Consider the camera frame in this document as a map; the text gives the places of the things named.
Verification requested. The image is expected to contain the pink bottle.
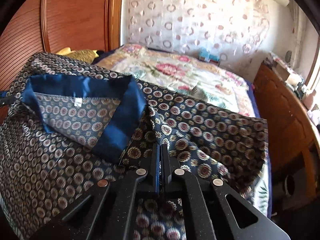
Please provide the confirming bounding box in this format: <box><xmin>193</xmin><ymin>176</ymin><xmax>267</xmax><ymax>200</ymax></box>
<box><xmin>302</xmin><ymin>89</ymin><xmax>317</xmax><ymax>110</ymax></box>

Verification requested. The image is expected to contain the cardboard box on cabinet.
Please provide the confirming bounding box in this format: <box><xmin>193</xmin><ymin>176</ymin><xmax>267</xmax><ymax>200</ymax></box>
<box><xmin>273</xmin><ymin>62</ymin><xmax>291</xmax><ymax>81</ymax></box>

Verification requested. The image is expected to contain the floral quilt bedspread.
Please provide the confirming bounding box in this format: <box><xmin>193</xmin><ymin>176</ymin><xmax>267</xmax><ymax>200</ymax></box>
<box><xmin>93</xmin><ymin>44</ymin><xmax>272</xmax><ymax>216</ymax></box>

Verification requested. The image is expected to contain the navy patterned shirt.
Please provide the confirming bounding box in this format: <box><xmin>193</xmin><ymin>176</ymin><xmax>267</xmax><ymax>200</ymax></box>
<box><xmin>1</xmin><ymin>52</ymin><xmax>270</xmax><ymax>239</ymax></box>

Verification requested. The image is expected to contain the wooden sideboard cabinet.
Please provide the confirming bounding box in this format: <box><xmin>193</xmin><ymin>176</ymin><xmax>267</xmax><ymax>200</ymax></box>
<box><xmin>253</xmin><ymin>63</ymin><xmax>319</xmax><ymax>202</ymax></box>

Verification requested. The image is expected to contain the mustard gold folded cloth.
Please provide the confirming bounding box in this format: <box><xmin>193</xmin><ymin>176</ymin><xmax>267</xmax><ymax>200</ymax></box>
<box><xmin>56</xmin><ymin>47</ymin><xmax>99</xmax><ymax>63</ymax></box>

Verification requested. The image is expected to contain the sheer circle-pattern curtain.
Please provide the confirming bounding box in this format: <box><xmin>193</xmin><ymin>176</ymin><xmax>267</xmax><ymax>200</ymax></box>
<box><xmin>127</xmin><ymin>0</ymin><xmax>269</xmax><ymax>56</ymax></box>

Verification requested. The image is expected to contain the teal tissue box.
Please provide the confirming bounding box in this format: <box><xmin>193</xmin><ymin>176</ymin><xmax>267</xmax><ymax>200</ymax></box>
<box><xmin>198</xmin><ymin>48</ymin><xmax>220</xmax><ymax>65</ymax></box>

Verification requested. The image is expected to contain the wooden wardrobe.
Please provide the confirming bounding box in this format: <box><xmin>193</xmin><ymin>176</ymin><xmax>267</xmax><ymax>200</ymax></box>
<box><xmin>0</xmin><ymin>0</ymin><xmax>125</xmax><ymax>126</ymax></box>

